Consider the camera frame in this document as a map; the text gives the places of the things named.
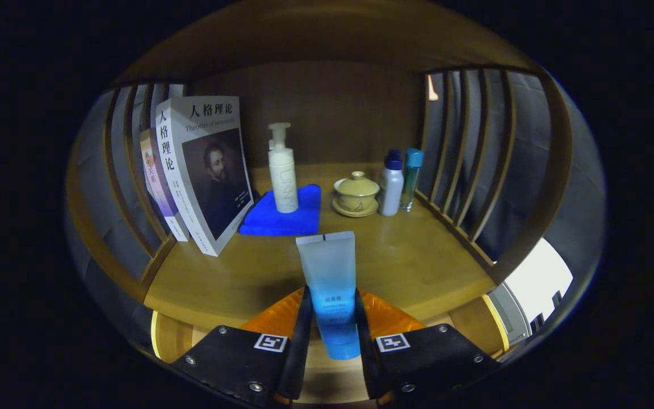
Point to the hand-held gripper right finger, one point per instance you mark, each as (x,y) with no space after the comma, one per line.
(364,346)

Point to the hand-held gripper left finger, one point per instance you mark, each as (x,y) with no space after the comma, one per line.
(301,346)

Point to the blue squeeze tube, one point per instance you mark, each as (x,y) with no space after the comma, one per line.
(330,272)

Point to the wooden drawer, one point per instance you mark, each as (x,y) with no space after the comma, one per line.
(469,326)

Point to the wooden countertop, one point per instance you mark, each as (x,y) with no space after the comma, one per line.
(406,255)

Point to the wooden cabinet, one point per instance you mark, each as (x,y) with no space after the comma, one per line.
(332,34)

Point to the blue folded cloth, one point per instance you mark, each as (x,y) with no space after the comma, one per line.
(279,221)

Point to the yellow lidded teacup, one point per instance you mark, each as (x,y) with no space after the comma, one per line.
(356,196)

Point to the white bottle with blue cap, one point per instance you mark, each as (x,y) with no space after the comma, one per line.
(390,190)

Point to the white pump bottle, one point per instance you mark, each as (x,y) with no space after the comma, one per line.
(283,182)

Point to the teal bottle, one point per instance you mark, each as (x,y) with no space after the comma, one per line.
(412,170)

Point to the white grey machine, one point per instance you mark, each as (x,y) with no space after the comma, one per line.
(537,278)

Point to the white portrait book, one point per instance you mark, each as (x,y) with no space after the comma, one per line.
(213,170)

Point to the purple book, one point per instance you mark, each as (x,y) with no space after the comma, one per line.
(159,182)

